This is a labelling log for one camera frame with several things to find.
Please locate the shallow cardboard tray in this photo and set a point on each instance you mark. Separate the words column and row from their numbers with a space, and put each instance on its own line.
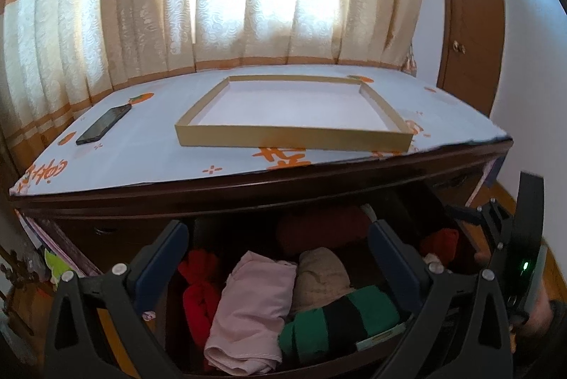
column 288, row 137

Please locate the person's right hand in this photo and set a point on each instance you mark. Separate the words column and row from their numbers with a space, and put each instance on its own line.
column 538, row 314

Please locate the dark red underwear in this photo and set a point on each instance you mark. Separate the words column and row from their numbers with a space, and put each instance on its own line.
column 319, row 228

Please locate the brass door knob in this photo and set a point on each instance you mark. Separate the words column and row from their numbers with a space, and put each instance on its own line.
column 458, row 47

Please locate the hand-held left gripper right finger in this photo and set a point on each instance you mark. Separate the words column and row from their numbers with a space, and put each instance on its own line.
column 390, row 255

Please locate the black smartphone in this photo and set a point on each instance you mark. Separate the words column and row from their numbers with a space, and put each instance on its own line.
column 104, row 124

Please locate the bright red underwear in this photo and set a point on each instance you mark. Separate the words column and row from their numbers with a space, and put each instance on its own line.
column 201, row 299

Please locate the white orange printed table cover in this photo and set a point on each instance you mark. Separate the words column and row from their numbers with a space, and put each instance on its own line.
column 146, row 148

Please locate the cream and orange curtain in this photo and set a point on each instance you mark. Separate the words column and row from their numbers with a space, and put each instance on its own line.
column 133, row 6

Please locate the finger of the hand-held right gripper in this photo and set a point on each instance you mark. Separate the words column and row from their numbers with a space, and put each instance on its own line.
column 463, row 214

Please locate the small red underwear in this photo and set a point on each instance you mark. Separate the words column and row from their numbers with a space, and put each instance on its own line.
column 443, row 244

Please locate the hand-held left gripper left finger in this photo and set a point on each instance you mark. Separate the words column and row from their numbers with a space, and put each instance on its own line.
column 164, row 255

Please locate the green black striped underwear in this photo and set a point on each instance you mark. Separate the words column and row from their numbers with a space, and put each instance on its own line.
column 376, row 308

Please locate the dark wooden drawer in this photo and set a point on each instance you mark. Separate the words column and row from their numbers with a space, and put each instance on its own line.
column 319, row 361

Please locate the beige underwear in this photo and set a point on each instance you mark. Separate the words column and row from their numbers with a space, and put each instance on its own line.
column 319, row 277

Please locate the brown wooden door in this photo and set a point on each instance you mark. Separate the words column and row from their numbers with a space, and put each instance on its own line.
column 469, row 6

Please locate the dark wooden dresser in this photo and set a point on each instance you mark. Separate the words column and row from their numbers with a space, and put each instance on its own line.
column 221, row 195

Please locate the green cartoon print sheet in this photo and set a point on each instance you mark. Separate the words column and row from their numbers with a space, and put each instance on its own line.
column 57, row 266

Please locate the pink underwear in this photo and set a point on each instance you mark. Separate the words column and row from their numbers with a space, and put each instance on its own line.
column 252, row 317

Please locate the stack of pink-edged books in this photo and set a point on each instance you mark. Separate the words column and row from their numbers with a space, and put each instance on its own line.
column 66, row 246

